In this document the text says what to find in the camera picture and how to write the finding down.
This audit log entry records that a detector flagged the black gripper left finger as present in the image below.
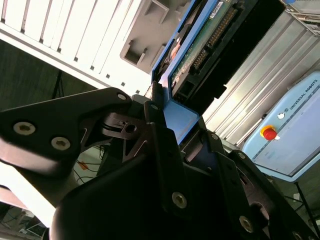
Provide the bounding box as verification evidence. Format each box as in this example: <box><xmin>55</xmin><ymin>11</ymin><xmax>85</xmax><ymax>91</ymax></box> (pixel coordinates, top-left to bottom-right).
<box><xmin>0</xmin><ymin>81</ymin><xmax>193</xmax><ymax>220</ymax></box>

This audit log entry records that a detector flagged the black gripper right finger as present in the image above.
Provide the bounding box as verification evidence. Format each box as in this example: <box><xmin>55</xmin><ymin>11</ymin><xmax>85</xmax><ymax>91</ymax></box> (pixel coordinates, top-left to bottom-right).
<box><xmin>184</xmin><ymin>119</ymin><xmax>320</xmax><ymax>240</ymax></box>

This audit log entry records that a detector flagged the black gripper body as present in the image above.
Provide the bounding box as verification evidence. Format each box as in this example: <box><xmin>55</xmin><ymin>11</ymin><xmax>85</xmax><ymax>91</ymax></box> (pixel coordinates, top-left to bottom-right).
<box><xmin>49</xmin><ymin>149</ymin><xmax>251</xmax><ymax>240</ymax></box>

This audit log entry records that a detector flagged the hard disk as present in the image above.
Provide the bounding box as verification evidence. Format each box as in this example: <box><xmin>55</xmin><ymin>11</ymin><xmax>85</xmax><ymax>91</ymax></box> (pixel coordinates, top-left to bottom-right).
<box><xmin>151</xmin><ymin>0</ymin><xmax>287</xmax><ymax>148</ymax></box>

